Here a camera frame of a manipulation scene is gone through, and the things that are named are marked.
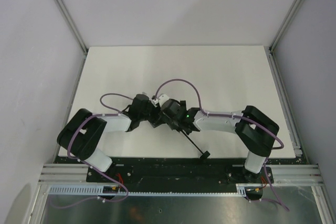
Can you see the right aluminium frame post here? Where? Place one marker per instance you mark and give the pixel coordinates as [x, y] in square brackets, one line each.
[289, 17]

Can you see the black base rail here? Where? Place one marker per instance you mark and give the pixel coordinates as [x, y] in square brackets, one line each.
[184, 175]

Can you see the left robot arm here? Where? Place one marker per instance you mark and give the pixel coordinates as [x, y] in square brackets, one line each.
[81, 135]

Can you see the grey cable duct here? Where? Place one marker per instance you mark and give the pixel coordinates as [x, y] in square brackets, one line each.
[95, 190]

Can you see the black folding umbrella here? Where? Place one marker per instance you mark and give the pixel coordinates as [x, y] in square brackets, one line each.
[194, 145]

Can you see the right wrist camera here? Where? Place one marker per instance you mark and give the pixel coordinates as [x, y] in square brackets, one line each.
[160, 100]

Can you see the aluminium frame post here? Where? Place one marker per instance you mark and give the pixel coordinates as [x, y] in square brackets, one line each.
[71, 25]
[289, 17]

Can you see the left aluminium frame post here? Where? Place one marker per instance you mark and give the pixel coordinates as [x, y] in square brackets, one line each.
[71, 25]

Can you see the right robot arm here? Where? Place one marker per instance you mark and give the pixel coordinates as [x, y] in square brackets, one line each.
[256, 130]

